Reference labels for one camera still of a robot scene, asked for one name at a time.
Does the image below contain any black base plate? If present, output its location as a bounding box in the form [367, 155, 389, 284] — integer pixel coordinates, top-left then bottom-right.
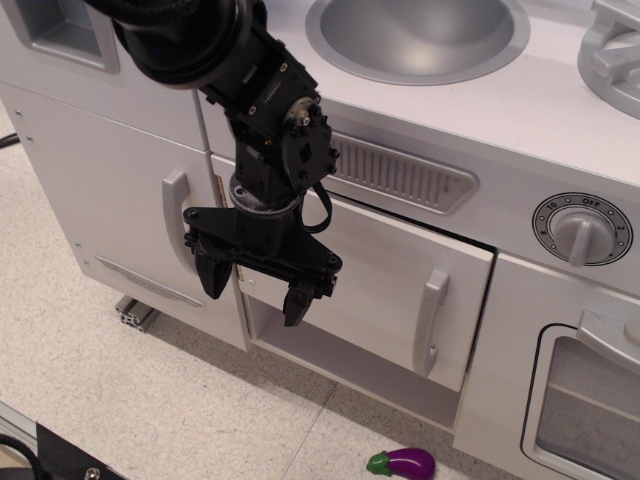
[36, 423, 125, 480]

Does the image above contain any grey timer knob dial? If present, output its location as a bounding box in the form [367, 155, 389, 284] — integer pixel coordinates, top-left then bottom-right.
[532, 192, 634, 268]

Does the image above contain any grey fridge name plate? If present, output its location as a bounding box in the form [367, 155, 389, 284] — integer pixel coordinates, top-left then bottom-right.
[95, 255, 205, 307]

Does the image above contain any white toy kitchen unit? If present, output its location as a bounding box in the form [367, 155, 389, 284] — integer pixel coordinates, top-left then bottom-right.
[1, 1, 639, 479]

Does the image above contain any grey stove burner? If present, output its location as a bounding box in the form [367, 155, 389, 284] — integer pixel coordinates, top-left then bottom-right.
[577, 1, 639, 119]

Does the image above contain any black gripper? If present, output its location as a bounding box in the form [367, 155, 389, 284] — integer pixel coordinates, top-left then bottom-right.
[183, 206, 342, 327]

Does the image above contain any black cable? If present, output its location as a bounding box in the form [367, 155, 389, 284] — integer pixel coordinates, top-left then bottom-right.
[0, 433, 46, 480]

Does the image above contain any grey oven door handle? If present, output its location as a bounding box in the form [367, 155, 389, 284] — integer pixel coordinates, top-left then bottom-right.
[576, 310, 639, 370]

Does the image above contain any white cabinet door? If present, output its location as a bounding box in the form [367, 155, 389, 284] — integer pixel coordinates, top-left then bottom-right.
[209, 153, 497, 393]

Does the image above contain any purple toy eggplant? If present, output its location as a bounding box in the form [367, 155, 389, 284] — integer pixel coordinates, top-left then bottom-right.
[366, 448, 436, 479]

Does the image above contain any grey cabinet door handle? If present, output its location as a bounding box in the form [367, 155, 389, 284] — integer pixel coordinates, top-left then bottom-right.
[412, 269, 450, 377]

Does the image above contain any grey round sink basin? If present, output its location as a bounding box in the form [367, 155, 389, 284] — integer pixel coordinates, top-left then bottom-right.
[305, 0, 530, 86]

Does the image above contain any grey fridge door handle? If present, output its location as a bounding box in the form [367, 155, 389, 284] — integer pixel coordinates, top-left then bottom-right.
[161, 169, 197, 275]

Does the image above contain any grey recessed freezer handle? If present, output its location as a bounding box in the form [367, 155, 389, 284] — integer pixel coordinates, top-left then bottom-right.
[1, 0, 120, 74]

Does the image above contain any white fridge door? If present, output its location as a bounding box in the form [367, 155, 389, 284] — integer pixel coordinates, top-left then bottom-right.
[1, 84, 249, 350]

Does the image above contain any white oven door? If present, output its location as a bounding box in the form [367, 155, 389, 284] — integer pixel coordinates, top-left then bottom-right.
[521, 324, 639, 479]

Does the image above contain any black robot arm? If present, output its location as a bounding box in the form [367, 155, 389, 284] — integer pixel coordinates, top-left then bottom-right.
[94, 1, 342, 327]

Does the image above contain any grey vent grille panel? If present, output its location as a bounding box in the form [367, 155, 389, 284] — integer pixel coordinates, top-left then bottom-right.
[332, 133, 480, 215]

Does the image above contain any aluminium extrusion bar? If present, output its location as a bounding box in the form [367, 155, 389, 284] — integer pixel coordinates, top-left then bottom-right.
[115, 296, 160, 333]

